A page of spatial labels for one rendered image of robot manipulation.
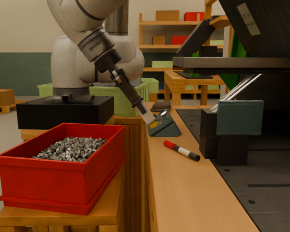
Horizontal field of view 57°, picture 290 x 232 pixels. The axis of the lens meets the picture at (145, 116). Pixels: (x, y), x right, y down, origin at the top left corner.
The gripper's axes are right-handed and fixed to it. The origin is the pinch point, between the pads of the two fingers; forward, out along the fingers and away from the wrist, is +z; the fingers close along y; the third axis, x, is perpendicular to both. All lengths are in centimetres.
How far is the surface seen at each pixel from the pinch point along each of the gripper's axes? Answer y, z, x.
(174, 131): 2.2, 9.3, 4.1
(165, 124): 2.2, 6.1, 3.0
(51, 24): -707, -224, -140
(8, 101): -479, -96, -265
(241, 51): 6.9, -0.1, 30.5
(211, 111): 18.3, 5.3, 14.5
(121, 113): -74, 6, -19
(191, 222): 43.9, 8.9, 0.7
